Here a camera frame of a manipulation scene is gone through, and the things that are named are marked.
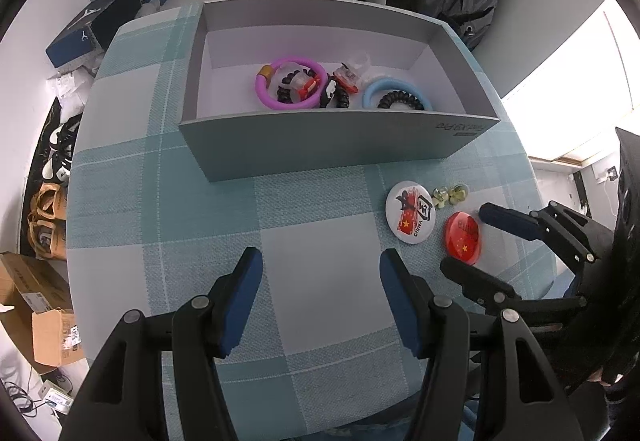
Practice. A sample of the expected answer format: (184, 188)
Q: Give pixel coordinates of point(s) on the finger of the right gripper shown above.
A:
(510, 221)
(478, 286)

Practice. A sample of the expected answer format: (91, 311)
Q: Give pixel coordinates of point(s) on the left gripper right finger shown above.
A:
(495, 355)

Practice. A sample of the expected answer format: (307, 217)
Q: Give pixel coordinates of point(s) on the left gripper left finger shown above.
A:
(123, 395)

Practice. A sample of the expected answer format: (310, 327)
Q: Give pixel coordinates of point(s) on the red round China badge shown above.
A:
(462, 238)

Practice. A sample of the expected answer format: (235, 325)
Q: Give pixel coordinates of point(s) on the white round pin badge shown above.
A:
(410, 212)

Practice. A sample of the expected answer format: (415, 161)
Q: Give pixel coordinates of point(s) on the black white character charm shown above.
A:
(334, 93)

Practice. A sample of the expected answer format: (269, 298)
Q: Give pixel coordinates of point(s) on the red frilly hair clip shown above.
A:
(304, 83)

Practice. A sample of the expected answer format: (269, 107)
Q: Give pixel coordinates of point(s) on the white power strip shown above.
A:
(55, 397)

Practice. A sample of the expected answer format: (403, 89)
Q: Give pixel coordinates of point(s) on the yellow-green flower hair clip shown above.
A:
(444, 196)

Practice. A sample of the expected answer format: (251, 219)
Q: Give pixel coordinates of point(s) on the brown cardboard box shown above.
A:
(39, 316)

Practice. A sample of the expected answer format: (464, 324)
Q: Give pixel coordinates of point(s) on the teal plaid tablecloth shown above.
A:
(178, 168)

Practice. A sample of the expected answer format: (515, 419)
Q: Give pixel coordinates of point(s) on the tan brown shoes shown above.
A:
(47, 222)

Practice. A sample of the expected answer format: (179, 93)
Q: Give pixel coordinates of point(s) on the black white sneakers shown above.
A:
(62, 144)

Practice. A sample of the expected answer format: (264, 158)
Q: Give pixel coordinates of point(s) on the grey open cardboard box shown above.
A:
(279, 86)

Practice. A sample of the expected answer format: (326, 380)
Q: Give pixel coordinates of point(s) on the black Jordan shoe box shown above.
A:
(90, 33)

